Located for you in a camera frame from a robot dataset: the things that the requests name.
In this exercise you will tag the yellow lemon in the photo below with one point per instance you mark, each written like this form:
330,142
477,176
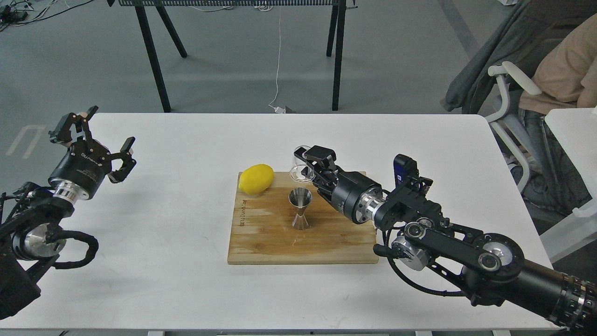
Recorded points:
256,179

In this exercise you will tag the wooden cutting board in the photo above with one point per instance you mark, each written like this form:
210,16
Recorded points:
262,232

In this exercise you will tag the white office chair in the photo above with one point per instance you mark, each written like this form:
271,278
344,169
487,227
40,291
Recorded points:
505,122

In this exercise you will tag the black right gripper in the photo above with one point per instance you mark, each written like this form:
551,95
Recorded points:
351,193

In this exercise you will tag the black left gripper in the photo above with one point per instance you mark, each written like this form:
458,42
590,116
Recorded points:
82,164

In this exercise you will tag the black metal frame table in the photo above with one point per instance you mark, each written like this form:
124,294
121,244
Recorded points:
241,46

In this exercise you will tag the steel double jigger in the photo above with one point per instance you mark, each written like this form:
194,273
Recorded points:
300,198

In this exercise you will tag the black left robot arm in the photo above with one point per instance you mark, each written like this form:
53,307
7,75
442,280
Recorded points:
32,240

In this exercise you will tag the person in tan shirt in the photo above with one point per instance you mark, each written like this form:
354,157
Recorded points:
567,78

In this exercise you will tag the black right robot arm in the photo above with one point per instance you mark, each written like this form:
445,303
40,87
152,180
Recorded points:
436,256

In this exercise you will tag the small clear glass beaker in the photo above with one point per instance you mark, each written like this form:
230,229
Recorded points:
300,172

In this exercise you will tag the grey jacket on chair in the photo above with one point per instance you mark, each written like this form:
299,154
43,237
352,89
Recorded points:
524,38

